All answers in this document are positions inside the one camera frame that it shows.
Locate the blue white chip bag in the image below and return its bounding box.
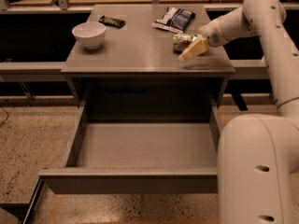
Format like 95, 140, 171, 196
152, 7, 195, 34

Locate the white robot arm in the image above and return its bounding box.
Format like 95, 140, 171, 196
179, 0, 299, 224

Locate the white ceramic bowl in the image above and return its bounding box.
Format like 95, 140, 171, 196
72, 21, 107, 49

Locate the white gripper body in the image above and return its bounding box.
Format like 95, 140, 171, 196
199, 18, 233, 48

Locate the black cable on floor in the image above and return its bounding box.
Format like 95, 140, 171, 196
0, 105, 10, 129

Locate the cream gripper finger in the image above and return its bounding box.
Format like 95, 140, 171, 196
178, 38, 208, 62

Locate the dark chocolate bar wrapper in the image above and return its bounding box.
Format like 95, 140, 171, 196
99, 16, 125, 29

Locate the grey drawer cabinet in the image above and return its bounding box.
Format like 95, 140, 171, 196
62, 5, 235, 122

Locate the open grey top drawer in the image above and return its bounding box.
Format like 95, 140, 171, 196
39, 98, 222, 194

